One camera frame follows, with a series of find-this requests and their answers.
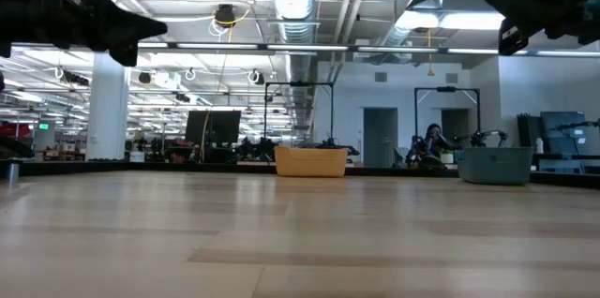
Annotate grey metal post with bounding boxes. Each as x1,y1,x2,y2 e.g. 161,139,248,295
5,161,21,186

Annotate orange plastic bin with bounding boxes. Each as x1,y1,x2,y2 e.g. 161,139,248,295
274,145,350,178

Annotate white column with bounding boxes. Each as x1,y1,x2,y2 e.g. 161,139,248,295
84,53,132,162

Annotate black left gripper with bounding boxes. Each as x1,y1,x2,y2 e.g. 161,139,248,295
0,0,169,67

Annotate person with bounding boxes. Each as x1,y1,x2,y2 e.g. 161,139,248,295
421,123,451,158

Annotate black ceiling device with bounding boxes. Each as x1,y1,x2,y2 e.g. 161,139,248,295
213,3,238,27

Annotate long ceiling light rail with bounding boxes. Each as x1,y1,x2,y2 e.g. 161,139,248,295
8,40,600,57

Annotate blue plastic bin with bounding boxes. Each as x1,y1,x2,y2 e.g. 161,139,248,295
456,146,535,186

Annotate black monitor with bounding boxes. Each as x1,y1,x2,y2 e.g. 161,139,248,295
185,110,242,147

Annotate black gantry frame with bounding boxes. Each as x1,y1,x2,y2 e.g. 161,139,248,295
413,85,482,149
263,81,335,147

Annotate grey door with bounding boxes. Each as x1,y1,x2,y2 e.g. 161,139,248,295
363,107,399,169

